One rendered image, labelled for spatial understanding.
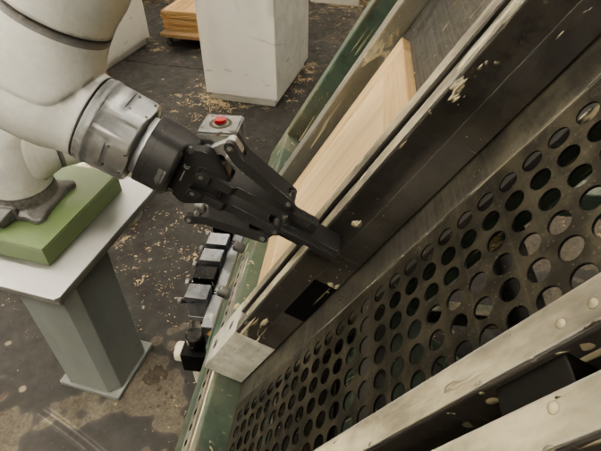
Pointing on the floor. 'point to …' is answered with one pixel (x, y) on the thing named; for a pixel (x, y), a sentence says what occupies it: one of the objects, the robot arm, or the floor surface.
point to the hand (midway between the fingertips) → (311, 234)
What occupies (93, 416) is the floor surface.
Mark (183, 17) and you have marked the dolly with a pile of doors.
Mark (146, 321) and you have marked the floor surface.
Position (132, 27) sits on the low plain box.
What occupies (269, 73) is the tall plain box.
